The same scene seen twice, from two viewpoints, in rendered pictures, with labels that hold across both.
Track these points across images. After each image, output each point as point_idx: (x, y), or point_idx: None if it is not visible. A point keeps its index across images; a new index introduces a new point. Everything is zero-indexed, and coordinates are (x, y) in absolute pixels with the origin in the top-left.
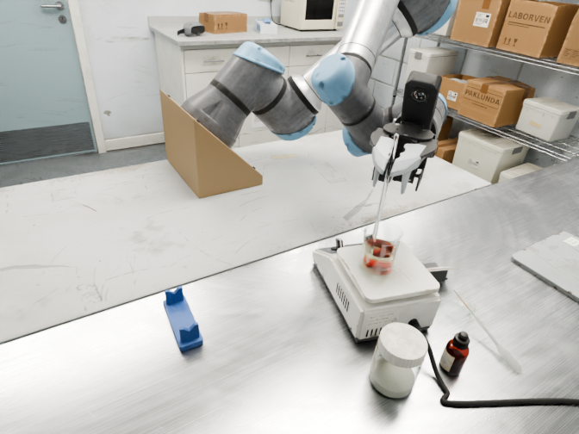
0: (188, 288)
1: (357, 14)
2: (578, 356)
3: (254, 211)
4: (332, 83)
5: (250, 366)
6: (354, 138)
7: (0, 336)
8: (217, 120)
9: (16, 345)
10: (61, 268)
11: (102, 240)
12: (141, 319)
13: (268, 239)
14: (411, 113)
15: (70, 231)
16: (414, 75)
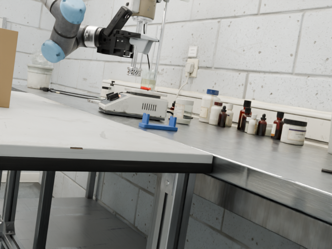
0: (129, 124)
1: None
2: None
3: (39, 107)
4: (85, 10)
5: (182, 128)
6: (62, 48)
7: (178, 144)
8: None
9: (185, 143)
10: (105, 132)
11: (67, 124)
12: (156, 131)
13: (79, 112)
14: (118, 25)
15: (47, 125)
16: (125, 7)
